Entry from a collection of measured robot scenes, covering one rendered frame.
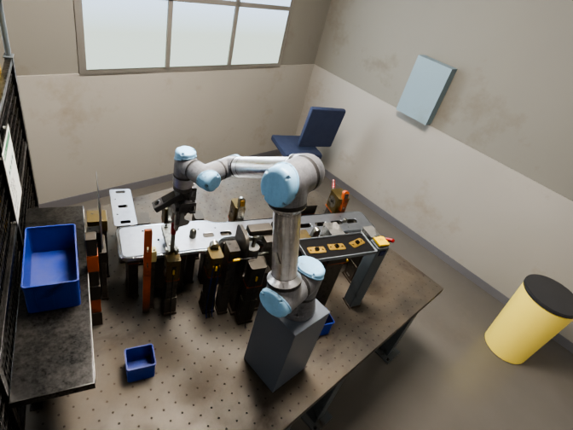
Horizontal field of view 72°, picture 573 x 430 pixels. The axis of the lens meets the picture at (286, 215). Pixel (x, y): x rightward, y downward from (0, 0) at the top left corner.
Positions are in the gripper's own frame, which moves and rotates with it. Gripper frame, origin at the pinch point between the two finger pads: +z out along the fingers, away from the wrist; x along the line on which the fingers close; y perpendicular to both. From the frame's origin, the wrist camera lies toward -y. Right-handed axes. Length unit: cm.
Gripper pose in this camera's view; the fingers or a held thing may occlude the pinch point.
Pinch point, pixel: (174, 225)
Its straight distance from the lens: 166.2
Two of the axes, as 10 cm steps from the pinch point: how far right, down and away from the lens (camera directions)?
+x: -3.9, -6.2, 6.8
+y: 8.9, -0.7, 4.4
